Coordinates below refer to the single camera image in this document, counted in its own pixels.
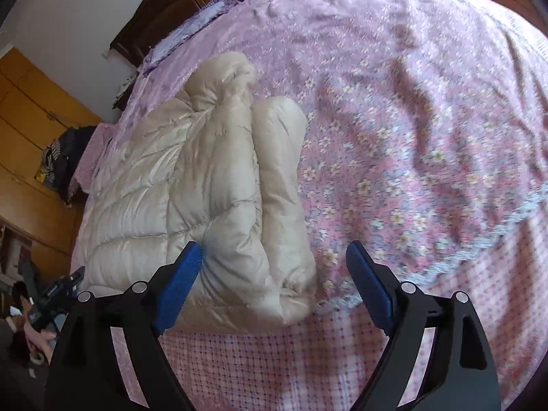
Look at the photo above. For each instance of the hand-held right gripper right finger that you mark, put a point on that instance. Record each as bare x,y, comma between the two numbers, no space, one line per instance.
368,287

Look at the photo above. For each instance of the yellow wooden wardrobe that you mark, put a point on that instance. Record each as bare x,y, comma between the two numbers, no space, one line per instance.
25,94

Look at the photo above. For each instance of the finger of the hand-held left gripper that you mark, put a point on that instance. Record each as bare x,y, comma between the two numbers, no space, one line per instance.
78,275

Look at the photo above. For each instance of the pile of dark clothes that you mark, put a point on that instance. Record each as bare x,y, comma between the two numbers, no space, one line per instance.
72,145

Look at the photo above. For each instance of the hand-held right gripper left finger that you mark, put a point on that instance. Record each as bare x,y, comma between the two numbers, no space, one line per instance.
180,284

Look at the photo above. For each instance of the beige puffer jacket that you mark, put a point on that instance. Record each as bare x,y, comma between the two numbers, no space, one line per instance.
214,180

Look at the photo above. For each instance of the purple trimmed pillow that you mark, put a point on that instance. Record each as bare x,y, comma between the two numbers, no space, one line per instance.
188,30

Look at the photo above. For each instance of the pink folded cloth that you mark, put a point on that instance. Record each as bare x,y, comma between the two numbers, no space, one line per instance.
96,141

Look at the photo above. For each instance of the pink checked bed sheet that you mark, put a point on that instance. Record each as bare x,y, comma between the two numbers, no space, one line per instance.
278,364

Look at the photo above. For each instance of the dark wooden nightstand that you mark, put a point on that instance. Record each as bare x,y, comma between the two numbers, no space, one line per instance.
124,92

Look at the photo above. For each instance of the purple floral bedspread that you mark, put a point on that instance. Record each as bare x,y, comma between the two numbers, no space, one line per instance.
406,115

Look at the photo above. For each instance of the dark wooden headboard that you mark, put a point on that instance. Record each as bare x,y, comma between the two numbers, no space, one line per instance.
171,8

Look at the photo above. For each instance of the person's left hand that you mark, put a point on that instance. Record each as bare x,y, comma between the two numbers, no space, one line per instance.
40,338

